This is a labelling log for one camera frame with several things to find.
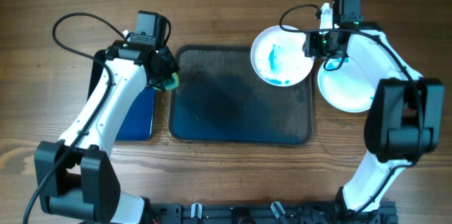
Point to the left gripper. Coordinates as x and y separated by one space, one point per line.
171 64

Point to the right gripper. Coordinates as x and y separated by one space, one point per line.
311 46

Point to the green and yellow sponge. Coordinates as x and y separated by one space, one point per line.
172 82

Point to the white plate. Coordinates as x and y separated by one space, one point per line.
278 58
347 88

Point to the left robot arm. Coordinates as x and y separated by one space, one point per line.
75 177

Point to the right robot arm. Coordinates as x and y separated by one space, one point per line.
402 123

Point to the small black water tray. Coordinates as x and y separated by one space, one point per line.
137 124

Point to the dark brown serving tray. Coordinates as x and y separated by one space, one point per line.
220 98

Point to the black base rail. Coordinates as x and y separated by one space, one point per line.
304 213

